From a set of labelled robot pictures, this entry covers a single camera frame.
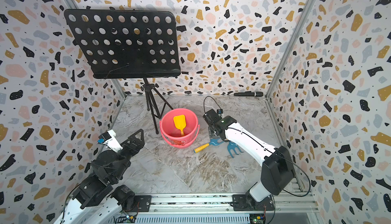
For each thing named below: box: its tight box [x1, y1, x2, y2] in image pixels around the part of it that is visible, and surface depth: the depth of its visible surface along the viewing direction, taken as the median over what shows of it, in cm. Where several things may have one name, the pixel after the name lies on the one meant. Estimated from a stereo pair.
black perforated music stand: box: [64, 9, 182, 134], surface depth 69 cm
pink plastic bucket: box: [159, 107, 201, 149], surface depth 91 cm
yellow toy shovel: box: [173, 114, 187, 137], surface depth 96 cm
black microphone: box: [233, 91, 264, 97], surface depth 127 cm
